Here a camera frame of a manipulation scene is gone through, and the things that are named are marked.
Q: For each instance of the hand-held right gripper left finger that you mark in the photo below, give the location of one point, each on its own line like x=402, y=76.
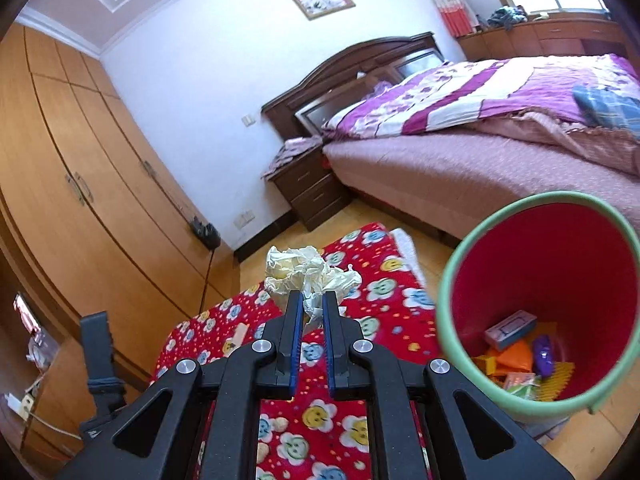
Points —
x=298, y=350

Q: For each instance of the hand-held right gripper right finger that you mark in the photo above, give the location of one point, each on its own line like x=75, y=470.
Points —
x=328, y=350

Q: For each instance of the white tissue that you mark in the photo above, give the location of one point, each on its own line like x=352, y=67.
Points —
x=305, y=272

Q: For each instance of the teal and white box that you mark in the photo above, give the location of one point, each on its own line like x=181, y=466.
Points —
x=510, y=330

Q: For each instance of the large orange foam net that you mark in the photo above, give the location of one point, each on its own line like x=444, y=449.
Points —
x=515, y=357

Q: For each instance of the colourful snack packet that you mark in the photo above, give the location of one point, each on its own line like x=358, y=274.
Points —
x=520, y=386

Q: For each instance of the purple plastic toy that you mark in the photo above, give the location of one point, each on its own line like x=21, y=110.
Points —
x=543, y=355

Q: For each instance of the red bin with green rim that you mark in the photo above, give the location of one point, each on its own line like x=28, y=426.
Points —
x=540, y=270

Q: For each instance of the large yellow foam net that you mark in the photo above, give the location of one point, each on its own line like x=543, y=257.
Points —
x=556, y=382

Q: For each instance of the peanut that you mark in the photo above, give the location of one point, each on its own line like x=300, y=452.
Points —
x=241, y=332
x=280, y=423

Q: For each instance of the lit screen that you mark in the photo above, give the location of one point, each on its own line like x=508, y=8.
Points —
x=26, y=312

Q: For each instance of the white power strip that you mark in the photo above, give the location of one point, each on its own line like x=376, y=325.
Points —
x=19, y=405

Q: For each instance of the white towel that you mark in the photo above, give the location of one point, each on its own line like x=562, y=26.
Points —
x=411, y=255

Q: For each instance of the black plug adapter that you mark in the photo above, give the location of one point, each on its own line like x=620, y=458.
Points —
x=205, y=231

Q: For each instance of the dark wooden nightstand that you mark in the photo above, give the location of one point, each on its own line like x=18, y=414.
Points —
x=315, y=190

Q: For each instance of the wooden wardrobe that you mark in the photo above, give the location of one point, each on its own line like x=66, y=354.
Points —
x=90, y=185

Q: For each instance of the pink clothes pile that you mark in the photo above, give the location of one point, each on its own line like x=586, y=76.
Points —
x=295, y=152

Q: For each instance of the bed with pink bedspread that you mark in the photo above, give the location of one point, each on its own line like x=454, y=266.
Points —
x=450, y=175

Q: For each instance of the dark wooden headboard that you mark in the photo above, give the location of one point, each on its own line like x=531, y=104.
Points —
x=350, y=65

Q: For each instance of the purple and white quilt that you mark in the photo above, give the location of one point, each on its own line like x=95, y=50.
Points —
x=475, y=90

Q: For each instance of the blue plaid cloth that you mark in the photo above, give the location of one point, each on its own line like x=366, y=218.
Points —
x=607, y=107

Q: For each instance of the blue clothes heap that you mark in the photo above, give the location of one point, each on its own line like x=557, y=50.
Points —
x=507, y=17

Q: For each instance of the wooden window cabinet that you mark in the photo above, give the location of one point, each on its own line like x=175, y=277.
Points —
x=550, y=37

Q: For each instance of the wall socket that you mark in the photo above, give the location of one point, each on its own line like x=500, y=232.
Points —
x=244, y=219

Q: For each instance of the wall light switch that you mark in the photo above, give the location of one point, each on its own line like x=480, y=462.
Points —
x=248, y=120

